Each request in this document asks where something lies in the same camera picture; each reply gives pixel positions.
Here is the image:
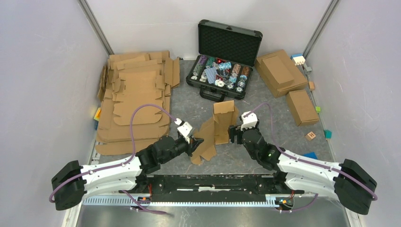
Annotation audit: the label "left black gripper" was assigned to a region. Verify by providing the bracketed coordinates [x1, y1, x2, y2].
[160, 134, 204, 164]

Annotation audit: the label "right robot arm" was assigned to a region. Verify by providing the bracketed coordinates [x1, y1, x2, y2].
[228, 125, 377, 215]

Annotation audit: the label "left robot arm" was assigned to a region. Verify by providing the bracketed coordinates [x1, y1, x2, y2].
[49, 136, 204, 210]

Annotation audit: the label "small folded cardboard box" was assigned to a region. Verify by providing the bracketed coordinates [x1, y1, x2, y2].
[286, 90, 320, 126]

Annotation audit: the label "large folded cardboard box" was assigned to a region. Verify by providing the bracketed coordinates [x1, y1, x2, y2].
[255, 50, 308, 97]

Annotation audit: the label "black poker chip case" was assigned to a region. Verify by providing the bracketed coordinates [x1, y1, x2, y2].
[186, 19, 263, 102]

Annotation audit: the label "wooden letter H cube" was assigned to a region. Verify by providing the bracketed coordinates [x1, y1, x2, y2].
[305, 131, 316, 141]

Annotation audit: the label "blue green stacked blocks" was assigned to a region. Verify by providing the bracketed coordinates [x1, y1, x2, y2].
[303, 152, 318, 159]

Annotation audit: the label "stack of flat cardboard blanks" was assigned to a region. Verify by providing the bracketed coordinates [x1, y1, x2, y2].
[95, 51, 180, 156]

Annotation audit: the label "small wooden cube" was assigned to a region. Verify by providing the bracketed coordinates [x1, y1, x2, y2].
[308, 81, 315, 91]

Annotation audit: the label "teal cube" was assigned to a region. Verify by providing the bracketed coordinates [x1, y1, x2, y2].
[323, 130, 332, 140]

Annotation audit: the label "blue white toy block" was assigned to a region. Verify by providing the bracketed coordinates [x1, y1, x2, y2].
[290, 53, 306, 66]

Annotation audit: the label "grey toy block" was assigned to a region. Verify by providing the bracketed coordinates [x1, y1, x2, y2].
[303, 66, 313, 75]

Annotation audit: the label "orange yellow block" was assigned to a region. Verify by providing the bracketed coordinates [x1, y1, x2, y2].
[93, 107, 101, 130]

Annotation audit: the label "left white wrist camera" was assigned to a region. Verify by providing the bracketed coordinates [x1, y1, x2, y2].
[174, 118, 194, 144]

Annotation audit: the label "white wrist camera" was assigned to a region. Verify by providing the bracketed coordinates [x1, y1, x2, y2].
[174, 118, 194, 144]
[240, 111, 258, 131]

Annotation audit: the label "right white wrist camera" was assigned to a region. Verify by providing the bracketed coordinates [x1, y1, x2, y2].
[240, 111, 258, 131]

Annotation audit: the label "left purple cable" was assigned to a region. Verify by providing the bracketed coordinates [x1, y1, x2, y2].
[48, 104, 181, 215]

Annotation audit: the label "purple cable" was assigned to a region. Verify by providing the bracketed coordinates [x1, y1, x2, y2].
[247, 103, 378, 214]
[48, 104, 181, 215]

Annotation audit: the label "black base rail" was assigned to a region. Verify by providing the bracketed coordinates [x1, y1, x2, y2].
[130, 174, 294, 202]

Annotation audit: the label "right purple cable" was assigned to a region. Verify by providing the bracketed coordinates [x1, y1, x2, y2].
[247, 103, 378, 214]

